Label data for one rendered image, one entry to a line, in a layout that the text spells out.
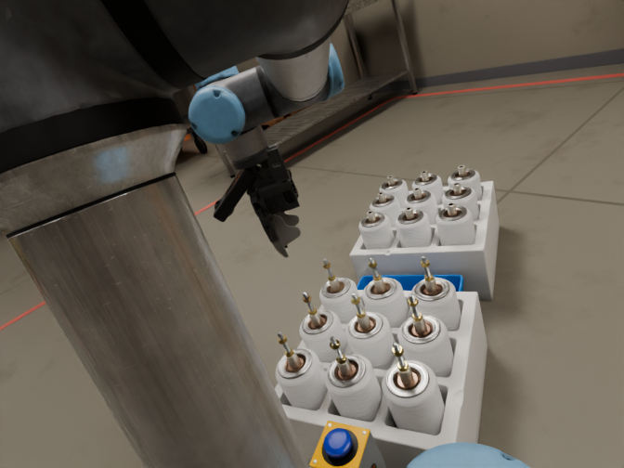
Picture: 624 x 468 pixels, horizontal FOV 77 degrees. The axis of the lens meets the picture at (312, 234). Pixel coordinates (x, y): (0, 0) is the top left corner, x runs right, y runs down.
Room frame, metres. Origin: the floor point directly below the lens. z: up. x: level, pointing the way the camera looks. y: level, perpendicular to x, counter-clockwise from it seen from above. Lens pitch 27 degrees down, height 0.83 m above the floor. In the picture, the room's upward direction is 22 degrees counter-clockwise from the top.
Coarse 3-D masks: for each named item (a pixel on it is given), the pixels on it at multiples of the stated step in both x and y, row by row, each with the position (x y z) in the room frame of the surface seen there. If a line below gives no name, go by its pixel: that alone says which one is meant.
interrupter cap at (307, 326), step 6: (318, 312) 0.73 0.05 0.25; (324, 312) 0.73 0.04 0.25; (330, 312) 0.72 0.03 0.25; (306, 318) 0.73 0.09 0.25; (324, 318) 0.71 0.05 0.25; (330, 318) 0.70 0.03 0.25; (306, 324) 0.71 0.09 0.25; (312, 324) 0.71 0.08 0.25; (324, 324) 0.69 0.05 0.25; (330, 324) 0.68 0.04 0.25; (306, 330) 0.69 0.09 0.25; (312, 330) 0.68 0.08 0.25; (318, 330) 0.68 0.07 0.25; (324, 330) 0.67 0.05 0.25
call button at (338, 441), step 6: (330, 432) 0.37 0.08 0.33; (336, 432) 0.37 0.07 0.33; (342, 432) 0.37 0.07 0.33; (324, 438) 0.37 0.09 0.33; (330, 438) 0.36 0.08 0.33; (336, 438) 0.36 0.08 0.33; (342, 438) 0.36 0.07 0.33; (348, 438) 0.35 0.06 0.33; (324, 444) 0.36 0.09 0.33; (330, 444) 0.36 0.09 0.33; (336, 444) 0.35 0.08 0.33; (342, 444) 0.35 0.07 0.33; (348, 444) 0.35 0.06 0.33; (330, 450) 0.35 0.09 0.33; (336, 450) 0.34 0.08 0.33; (342, 450) 0.34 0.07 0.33; (348, 450) 0.34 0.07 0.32; (330, 456) 0.34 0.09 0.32; (336, 456) 0.34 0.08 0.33; (342, 456) 0.34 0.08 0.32
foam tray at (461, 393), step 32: (480, 320) 0.66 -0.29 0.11; (480, 352) 0.61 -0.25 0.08; (448, 384) 0.48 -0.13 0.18; (480, 384) 0.56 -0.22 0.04; (288, 416) 0.56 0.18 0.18; (320, 416) 0.53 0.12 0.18; (384, 416) 0.47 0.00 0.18; (448, 416) 0.43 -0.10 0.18; (384, 448) 0.44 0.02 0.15; (416, 448) 0.40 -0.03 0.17
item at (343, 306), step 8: (352, 280) 0.81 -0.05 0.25; (352, 288) 0.78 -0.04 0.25; (320, 296) 0.80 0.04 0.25; (344, 296) 0.76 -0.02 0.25; (328, 304) 0.77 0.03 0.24; (336, 304) 0.76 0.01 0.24; (344, 304) 0.75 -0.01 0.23; (352, 304) 0.76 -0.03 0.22; (360, 304) 0.78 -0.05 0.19; (336, 312) 0.76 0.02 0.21; (344, 312) 0.75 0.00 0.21; (352, 312) 0.76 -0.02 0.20; (344, 320) 0.75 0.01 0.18
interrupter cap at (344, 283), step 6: (342, 282) 0.81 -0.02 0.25; (348, 282) 0.80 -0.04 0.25; (324, 288) 0.82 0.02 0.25; (330, 288) 0.81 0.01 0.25; (342, 288) 0.79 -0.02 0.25; (348, 288) 0.78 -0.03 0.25; (324, 294) 0.79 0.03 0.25; (330, 294) 0.78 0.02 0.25; (336, 294) 0.77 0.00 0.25; (342, 294) 0.76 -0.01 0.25
